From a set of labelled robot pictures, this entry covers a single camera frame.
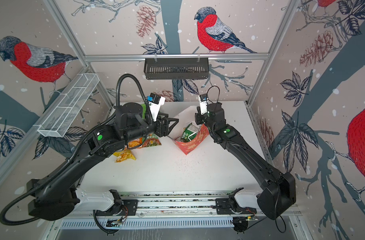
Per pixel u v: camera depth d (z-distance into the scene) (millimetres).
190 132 907
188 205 757
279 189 377
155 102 482
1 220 361
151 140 944
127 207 728
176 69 1065
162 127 490
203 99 632
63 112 746
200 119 674
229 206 724
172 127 519
